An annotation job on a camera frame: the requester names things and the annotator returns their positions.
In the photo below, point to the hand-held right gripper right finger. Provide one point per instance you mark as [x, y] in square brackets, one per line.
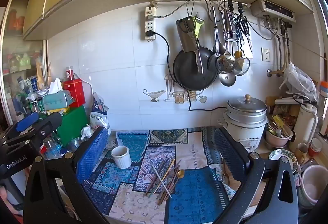
[232, 154]

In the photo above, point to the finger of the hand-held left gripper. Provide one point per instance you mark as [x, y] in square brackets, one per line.
[27, 121]
[47, 125]

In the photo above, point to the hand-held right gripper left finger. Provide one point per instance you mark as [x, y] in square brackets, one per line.
[92, 156]

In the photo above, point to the white ribbed ceramic cup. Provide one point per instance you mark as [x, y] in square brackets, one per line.
[121, 158]

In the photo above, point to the gold spoon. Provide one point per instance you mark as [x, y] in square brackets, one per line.
[180, 174]

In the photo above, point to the pile of chopsticks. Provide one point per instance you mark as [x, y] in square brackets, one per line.
[158, 180]

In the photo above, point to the white chopstick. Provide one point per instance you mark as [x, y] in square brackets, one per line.
[161, 181]

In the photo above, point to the pink bowl with utensils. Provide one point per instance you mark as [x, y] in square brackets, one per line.
[278, 140]

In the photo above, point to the glass jar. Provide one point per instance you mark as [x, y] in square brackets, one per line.
[74, 144]

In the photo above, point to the teal tissue box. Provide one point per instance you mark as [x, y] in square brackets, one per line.
[57, 102]

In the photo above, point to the green box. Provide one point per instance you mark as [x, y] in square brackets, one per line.
[74, 124]

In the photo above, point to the white rice cooker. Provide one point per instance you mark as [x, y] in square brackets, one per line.
[243, 126]

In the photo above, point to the red tin box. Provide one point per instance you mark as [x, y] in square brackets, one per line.
[75, 93]

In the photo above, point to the white printed food bag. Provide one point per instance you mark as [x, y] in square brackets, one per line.
[98, 113]

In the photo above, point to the floral patterned plate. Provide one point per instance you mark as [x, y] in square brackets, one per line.
[278, 156]

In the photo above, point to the blue patterned patchwork mat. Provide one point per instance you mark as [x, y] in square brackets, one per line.
[194, 198]

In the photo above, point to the glass door cupboard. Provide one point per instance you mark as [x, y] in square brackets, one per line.
[20, 60]

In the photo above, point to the brown mug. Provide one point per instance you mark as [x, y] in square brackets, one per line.
[301, 152]

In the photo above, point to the small steel ladle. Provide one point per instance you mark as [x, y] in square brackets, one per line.
[227, 80]

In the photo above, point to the white thermos jug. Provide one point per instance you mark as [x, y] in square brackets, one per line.
[305, 126]

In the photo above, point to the pink plastic bucket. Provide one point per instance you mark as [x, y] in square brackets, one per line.
[314, 185]

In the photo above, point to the black wok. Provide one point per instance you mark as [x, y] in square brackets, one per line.
[187, 75]

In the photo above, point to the clear plastic bag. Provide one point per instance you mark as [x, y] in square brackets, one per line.
[301, 83]

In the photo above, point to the steel cleaver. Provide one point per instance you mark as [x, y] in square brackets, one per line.
[188, 42]

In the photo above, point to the black kitchen scissors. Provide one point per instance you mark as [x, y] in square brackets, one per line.
[242, 24]

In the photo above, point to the green peeler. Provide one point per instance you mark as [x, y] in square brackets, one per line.
[197, 25]

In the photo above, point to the white power strip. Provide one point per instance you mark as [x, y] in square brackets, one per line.
[150, 24]

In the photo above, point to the white water heater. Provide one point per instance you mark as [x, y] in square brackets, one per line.
[274, 10]

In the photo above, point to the white wall socket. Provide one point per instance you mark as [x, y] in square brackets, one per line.
[266, 54]

